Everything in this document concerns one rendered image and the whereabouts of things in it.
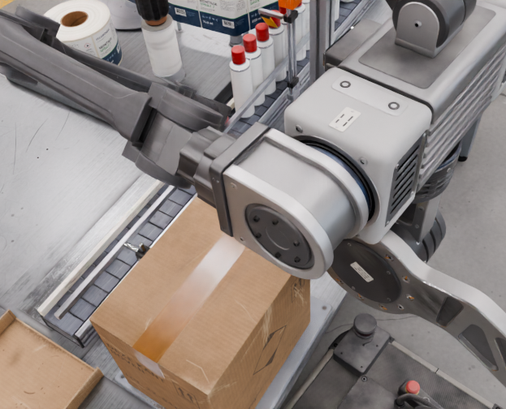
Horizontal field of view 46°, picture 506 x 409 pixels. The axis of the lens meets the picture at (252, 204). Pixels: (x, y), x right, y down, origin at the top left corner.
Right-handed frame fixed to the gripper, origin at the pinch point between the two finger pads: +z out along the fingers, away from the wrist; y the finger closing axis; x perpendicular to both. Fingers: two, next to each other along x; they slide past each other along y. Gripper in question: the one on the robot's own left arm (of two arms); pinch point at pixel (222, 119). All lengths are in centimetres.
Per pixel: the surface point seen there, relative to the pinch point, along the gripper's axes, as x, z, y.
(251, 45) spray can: -19.3, -2.3, -1.1
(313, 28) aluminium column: -27.7, 0.1, -13.8
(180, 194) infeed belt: 20.4, -9.4, -1.1
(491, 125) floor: -43, 154, -51
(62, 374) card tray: 60, -36, -4
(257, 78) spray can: -13.0, 5.1, -2.3
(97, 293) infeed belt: 44, -29, -1
